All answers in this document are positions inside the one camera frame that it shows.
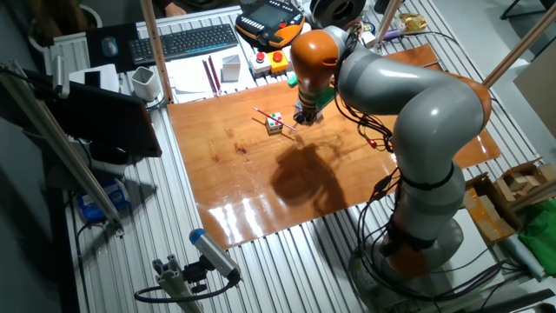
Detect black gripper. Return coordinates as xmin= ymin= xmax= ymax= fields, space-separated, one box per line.
xmin=297 ymin=98 xmax=325 ymax=122

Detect red pencil pink eraser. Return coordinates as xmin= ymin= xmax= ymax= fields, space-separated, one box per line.
xmin=253 ymin=107 xmax=298 ymax=133
xmin=207 ymin=55 xmax=223 ymax=95
xmin=201 ymin=59 xmax=218 ymax=97

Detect person's bare hand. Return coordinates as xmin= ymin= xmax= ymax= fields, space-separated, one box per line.
xmin=163 ymin=1 xmax=189 ymax=18

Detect white rubik's cube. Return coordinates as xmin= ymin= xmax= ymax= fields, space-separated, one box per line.
xmin=264 ymin=111 xmax=285 ymax=136

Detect yellow box red button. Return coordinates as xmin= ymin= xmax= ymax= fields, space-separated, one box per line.
xmin=268 ymin=50 xmax=290 ymax=75

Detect white box red mushroom button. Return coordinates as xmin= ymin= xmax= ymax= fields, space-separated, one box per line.
xmin=248 ymin=50 xmax=273 ymax=76

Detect white square cup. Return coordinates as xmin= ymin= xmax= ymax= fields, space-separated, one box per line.
xmin=221 ymin=54 xmax=242 ymax=83

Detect black orange teach pendant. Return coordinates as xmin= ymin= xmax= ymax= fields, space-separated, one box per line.
xmin=235 ymin=0 xmax=307 ymax=50

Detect black filament spool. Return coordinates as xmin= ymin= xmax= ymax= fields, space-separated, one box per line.
xmin=308 ymin=0 xmax=367 ymax=30

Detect white paper sheets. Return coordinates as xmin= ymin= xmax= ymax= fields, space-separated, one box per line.
xmin=166 ymin=56 xmax=258 ymax=105

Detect gold snack bag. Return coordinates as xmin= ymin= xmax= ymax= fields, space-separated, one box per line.
xmin=398 ymin=12 xmax=429 ymax=34

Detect black keyboard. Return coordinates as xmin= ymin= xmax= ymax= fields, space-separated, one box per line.
xmin=128 ymin=23 xmax=240 ymax=67

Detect white rounded cup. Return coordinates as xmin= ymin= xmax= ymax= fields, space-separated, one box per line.
xmin=130 ymin=65 xmax=162 ymax=103

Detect black mouse pad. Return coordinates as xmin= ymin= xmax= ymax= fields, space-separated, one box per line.
xmin=85 ymin=22 xmax=141 ymax=75

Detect black monitor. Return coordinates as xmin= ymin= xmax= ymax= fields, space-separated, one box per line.
xmin=23 ymin=69 xmax=163 ymax=159

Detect brown cardboard box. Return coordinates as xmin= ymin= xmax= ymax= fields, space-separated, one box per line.
xmin=461 ymin=171 xmax=523 ymax=243

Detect grey computer mouse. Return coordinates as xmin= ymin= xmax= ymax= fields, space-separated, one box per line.
xmin=100 ymin=36 xmax=120 ymax=58

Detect white foam sheet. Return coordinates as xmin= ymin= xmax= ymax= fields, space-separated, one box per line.
xmin=451 ymin=208 xmax=506 ymax=283

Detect aluminium profile stand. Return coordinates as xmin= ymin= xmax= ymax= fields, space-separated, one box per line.
xmin=151 ymin=253 xmax=204 ymax=313

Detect cardboard box wooden blocks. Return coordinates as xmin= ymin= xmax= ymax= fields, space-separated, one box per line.
xmin=494 ymin=157 xmax=556 ymax=208

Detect blue wipes pack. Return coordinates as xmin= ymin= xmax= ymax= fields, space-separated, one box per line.
xmin=76 ymin=176 xmax=132 ymax=224

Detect slanted aluminium beam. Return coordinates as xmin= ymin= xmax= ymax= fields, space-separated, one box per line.
xmin=0 ymin=60 xmax=126 ymax=236

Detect black chair base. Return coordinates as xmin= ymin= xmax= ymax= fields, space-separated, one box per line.
xmin=499 ymin=0 xmax=556 ymax=21

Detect white roll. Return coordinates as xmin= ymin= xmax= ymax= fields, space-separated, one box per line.
xmin=500 ymin=234 xmax=546 ymax=281

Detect green cloth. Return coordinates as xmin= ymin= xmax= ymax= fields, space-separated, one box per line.
xmin=518 ymin=210 xmax=556 ymax=278

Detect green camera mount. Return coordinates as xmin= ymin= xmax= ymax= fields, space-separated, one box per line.
xmin=287 ymin=72 xmax=338 ymax=111

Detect wooden post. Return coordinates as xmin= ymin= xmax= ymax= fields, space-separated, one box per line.
xmin=480 ymin=3 xmax=556 ymax=90
xmin=139 ymin=0 xmax=175 ymax=104
xmin=373 ymin=0 xmax=404 ymax=48

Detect silver camera blue cap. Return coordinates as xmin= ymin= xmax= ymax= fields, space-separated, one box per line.
xmin=189 ymin=227 xmax=243 ymax=283

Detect black camera cable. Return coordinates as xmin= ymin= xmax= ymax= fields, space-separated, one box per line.
xmin=133 ymin=277 xmax=241 ymax=304

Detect silver cylinder camera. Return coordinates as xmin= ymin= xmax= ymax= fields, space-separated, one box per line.
xmin=51 ymin=54 xmax=71 ymax=100

